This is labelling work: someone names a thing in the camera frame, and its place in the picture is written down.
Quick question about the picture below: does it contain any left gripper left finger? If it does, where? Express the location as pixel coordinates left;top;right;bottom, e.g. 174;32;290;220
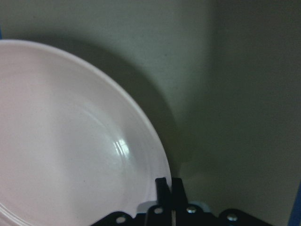
93;178;173;226

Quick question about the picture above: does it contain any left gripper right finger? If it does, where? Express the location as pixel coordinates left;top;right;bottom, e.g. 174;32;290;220
172;178;270;226

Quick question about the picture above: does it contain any pink plate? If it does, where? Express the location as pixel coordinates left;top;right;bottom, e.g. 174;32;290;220
0;40;171;226

